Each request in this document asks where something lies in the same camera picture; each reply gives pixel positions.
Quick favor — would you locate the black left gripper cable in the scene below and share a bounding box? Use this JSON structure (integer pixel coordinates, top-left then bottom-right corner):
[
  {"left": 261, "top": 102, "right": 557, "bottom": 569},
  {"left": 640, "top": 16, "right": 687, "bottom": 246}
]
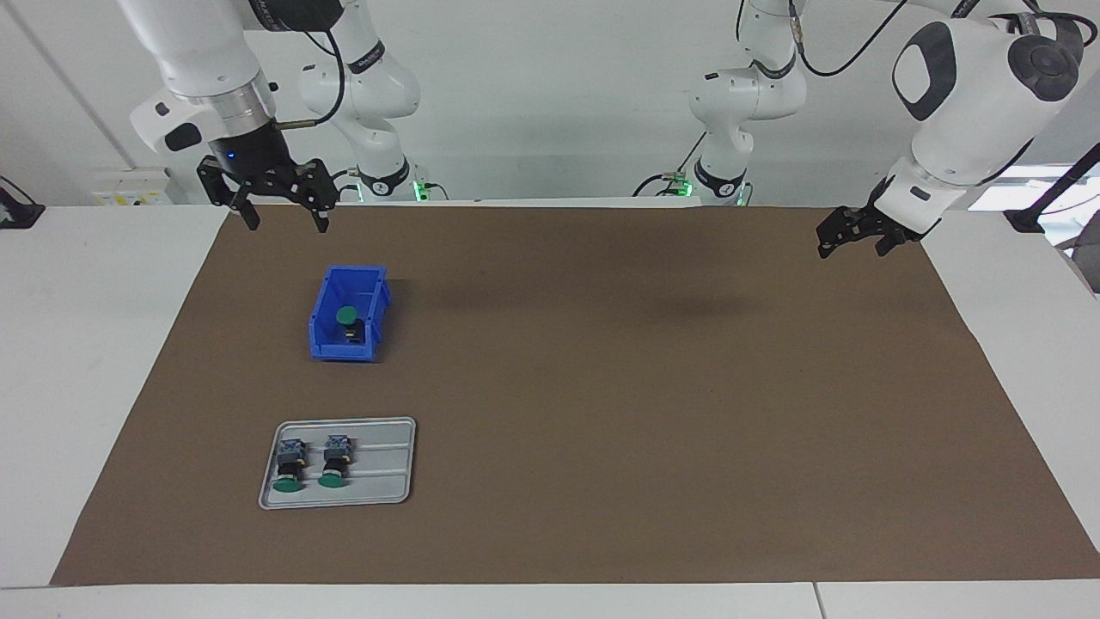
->
[{"left": 791, "top": 0, "right": 912, "bottom": 78}]

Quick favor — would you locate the black desk clamp mount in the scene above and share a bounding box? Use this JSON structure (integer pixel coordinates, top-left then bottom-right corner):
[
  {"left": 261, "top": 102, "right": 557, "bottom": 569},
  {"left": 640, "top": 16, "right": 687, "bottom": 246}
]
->
[{"left": 0, "top": 176, "right": 46, "bottom": 230}]

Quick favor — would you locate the black slanted camera stand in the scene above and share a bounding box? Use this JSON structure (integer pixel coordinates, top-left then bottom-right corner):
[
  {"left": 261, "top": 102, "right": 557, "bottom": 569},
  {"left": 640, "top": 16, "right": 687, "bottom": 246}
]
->
[{"left": 1004, "top": 142, "right": 1100, "bottom": 234}]

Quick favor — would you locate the grey chair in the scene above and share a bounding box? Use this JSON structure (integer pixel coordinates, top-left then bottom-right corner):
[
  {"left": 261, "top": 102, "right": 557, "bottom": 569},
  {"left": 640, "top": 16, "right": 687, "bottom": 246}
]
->
[{"left": 1055, "top": 234, "right": 1100, "bottom": 296}]

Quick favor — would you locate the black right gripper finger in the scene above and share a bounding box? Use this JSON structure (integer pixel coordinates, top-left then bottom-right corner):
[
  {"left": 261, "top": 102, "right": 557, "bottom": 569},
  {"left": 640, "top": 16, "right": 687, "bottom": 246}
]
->
[
  {"left": 288, "top": 158, "right": 338, "bottom": 235},
  {"left": 196, "top": 156, "right": 261, "bottom": 231}
]

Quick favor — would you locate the brown table mat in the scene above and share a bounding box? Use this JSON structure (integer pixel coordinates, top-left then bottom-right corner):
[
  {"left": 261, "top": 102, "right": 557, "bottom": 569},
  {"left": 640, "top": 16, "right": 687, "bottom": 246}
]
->
[{"left": 50, "top": 204, "right": 1100, "bottom": 586}]

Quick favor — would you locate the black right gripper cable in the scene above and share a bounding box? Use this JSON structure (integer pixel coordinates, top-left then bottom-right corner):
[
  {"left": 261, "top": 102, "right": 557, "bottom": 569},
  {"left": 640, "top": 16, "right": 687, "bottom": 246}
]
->
[{"left": 273, "top": 30, "right": 346, "bottom": 130}]

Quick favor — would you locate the white wall socket box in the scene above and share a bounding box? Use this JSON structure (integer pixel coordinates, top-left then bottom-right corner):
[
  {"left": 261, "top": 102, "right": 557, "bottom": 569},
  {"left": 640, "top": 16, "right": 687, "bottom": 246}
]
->
[{"left": 91, "top": 167, "right": 175, "bottom": 207}]

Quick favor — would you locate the blue plastic storage bin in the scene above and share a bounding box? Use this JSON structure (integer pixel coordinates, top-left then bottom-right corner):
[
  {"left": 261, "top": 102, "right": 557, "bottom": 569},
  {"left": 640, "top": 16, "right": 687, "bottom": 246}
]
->
[{"left": 308, "top": 265, "right": 394, "bottom": 363}]

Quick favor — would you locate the black left base cable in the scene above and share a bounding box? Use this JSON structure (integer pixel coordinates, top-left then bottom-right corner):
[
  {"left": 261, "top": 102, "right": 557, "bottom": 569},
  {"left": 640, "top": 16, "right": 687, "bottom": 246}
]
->
[{"left": 633, "top": 129, "right": 710, "bottom": 197}]

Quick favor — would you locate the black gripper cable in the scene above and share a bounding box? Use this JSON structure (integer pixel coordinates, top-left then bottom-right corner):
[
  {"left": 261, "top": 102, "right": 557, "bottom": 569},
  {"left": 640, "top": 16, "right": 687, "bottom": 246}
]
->
[
  {"left": 273, "top": 30, "right": 346, "bottom": 130},
  {"left": 791, "top": 0, "right": 912, "bottom": 78}
]

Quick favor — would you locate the grey metal tray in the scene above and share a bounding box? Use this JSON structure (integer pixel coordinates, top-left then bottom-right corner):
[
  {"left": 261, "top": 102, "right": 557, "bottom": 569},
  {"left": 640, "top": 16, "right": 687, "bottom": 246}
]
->
[{"left": 259, "top": 417, "right": 418, "bottom": 511}]

